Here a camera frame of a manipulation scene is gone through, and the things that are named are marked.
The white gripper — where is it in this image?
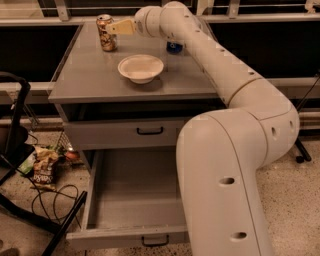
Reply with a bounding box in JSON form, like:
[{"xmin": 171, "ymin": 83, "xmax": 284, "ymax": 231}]
[{"xmin": 106, "ymin": 6, "xmax": 162, "ymax": 38}]

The orange soda can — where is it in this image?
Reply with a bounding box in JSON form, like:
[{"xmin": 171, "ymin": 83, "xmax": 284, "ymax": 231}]
[{"xmin": 96, "ymin": 14, "xmax": 117, "ymax": 52}]

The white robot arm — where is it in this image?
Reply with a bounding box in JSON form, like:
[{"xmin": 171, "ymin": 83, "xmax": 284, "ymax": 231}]
[{"xmin": 107, "ymin": 1, "xmax": 300, "ymax": 256}]

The blue pepsi can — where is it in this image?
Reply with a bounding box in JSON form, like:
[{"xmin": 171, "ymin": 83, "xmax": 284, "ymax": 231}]
[{"xmin": 166, "ymin": 42, "xmax": 183, "ymax": 54}]

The grey drawer cabinet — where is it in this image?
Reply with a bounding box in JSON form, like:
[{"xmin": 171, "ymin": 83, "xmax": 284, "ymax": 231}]
[{"xmin": 47, "ymin": 17, "xmax": 242, "ymax": 174}]

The closed grey top drawer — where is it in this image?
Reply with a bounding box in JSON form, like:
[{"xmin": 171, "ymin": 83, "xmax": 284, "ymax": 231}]
[{"xmin": 64, "ymin": 118, "xmax": 186, "ymax": 150}]

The small can on floor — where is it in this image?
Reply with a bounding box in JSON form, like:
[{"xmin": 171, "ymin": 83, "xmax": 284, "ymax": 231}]
[{"xmin": 65, "ymin": 149, "xmax": 80, "ymax": 162}]

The open grey middle drawer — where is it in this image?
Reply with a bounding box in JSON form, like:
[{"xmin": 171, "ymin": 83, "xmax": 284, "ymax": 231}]
[{"xmin": 67, "ymin": 147, "xmax": 189, "ymax": 249}]

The white paper bowl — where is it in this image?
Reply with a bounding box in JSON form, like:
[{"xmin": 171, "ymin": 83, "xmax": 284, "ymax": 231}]
[{"xmin": 118, "ymin": 54, "xmax": 164, "ymax": 84}]

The brown chip bag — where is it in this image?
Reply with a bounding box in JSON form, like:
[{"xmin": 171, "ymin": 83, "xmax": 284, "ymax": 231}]
[{"xmin": 33, "ymin": 147, "xmax": 59, "ymax": 191}]

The black metal stand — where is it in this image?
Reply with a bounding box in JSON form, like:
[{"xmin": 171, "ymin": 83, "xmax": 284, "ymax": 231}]
[{"xmin": 0, "ymin": 71, "xmax": 87, "ymax": 256}]

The green snack bag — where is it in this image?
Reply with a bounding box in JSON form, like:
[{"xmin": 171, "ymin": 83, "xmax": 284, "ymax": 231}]
[{"xmin": 19, "ymin": 153, "xmax": 36, "ymax": 176}]

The black cable on floor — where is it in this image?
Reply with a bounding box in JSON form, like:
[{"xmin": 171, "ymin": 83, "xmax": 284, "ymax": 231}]
[{"xmin": 28, "ymin": 176, "xmax": 83, "ymax": 229}]

